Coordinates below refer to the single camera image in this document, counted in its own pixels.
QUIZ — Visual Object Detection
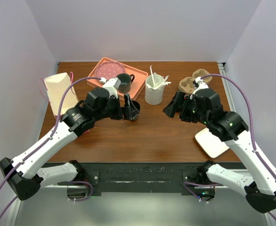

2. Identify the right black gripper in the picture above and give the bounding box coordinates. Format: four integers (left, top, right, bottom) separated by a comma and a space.
162, 90, 210, 125

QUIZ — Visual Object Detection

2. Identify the purple cable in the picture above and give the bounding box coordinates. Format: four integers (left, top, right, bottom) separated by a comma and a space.
199, 74, 276, 226
0, 77, 102, 226

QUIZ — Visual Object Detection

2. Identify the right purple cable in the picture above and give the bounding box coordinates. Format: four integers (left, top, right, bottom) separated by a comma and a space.
199, 74, 276, 226

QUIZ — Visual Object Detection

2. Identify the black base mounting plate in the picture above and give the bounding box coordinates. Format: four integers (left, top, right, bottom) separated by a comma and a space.
73, 161, 212, 196

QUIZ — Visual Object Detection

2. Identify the dark green mug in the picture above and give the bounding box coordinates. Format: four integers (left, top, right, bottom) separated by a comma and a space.
116, 73, 135, 93

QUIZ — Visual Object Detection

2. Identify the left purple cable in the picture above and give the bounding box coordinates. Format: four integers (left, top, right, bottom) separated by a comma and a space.
0, 77, 102, 226

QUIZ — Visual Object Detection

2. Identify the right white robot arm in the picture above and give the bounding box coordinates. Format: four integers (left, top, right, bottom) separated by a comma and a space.
163, 88, 276, 213

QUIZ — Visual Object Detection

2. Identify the white wrapped straw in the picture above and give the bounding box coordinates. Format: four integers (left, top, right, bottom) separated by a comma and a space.
150, 65, 157, 90

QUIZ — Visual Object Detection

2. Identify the aluminium frame rail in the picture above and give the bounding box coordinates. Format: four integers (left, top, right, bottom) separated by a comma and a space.
217, 62, 236, 112

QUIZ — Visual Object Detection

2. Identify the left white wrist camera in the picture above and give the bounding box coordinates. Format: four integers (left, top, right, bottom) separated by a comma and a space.
99, 77, 121, 91

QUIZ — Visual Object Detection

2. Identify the white square plate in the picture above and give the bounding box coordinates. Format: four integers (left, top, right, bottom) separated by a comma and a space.
195, 128, 229, 158

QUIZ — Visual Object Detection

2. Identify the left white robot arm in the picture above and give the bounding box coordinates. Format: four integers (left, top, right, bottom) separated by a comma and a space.
0, 88, 139, 201

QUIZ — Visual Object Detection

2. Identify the white cylindrical container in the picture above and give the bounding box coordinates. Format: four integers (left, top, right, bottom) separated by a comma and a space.
145, 75, 164, 105

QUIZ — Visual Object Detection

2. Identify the pink polka dot plate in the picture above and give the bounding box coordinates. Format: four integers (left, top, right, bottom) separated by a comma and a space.
95, 61, 125, 80

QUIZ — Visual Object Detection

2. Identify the black plastic cup stack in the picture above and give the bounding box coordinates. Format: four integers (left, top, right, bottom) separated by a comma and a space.
130, 100, 140, 121

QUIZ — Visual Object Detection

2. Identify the brown cardboard cup carrier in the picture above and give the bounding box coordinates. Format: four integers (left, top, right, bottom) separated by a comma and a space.
178, 69, 210, 94

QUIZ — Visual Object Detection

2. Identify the cream and pink paper bag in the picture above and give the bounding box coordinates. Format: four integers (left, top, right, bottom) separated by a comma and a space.
39, 72, 79, 118

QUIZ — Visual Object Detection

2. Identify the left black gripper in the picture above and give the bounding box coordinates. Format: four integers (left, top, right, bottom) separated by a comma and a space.
94, 93, 139, 121

